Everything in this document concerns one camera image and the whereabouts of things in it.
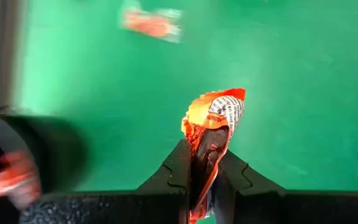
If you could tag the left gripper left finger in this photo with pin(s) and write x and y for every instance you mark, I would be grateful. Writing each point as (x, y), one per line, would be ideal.
(172, 177)

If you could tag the green table mat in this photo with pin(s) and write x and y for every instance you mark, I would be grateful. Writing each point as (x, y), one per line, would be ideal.
(291, 93)

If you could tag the black plastic bucket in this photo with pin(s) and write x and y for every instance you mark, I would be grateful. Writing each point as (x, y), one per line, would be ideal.
(57, 149)

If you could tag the orange Reese's candy pack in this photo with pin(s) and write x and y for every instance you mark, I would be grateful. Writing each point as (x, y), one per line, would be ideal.
(11, 177)

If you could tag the black aluminium table frame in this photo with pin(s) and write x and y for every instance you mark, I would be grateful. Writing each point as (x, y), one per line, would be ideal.
(6, 46)

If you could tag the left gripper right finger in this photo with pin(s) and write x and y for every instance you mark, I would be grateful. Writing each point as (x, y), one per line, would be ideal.
(241, 180)

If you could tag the small orange Reese's pack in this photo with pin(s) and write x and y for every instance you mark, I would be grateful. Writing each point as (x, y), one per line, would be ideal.
(216, 115)

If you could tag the clear wrapped red gummy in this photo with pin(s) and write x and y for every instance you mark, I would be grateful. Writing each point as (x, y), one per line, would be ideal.
(152, 25)

